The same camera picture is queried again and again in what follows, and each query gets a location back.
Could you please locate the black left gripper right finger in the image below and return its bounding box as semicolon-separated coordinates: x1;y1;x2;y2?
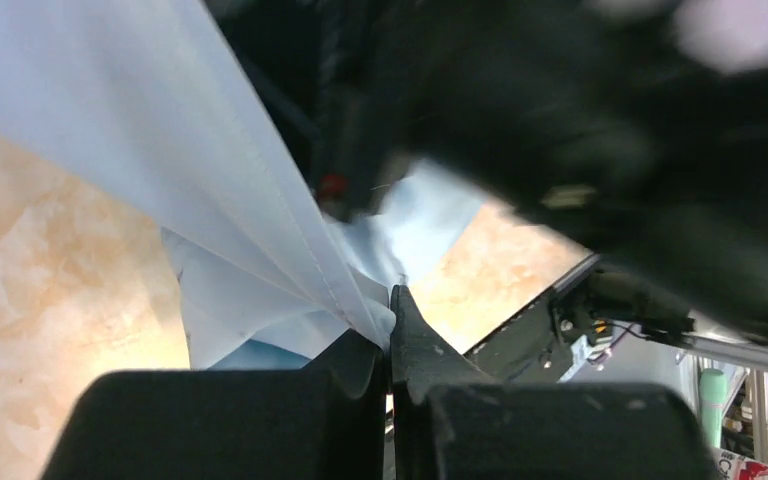
389;286;718;479

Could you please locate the light blue pillowcase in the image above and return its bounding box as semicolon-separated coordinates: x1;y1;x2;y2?
0;1;485;370

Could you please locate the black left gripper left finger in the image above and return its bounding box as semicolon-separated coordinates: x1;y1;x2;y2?
43;331;385;479

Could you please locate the aluminium front frame rail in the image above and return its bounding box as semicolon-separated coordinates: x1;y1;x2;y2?
552;255;768;372

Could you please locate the green bottle in background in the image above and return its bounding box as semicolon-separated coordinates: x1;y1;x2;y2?
698;368;729;448

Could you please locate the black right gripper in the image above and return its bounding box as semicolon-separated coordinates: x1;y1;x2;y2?
207;1;483;219

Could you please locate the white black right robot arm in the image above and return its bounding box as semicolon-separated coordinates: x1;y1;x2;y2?
208;1;768;345

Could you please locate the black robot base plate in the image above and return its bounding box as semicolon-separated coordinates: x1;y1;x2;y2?
463;254;697;386

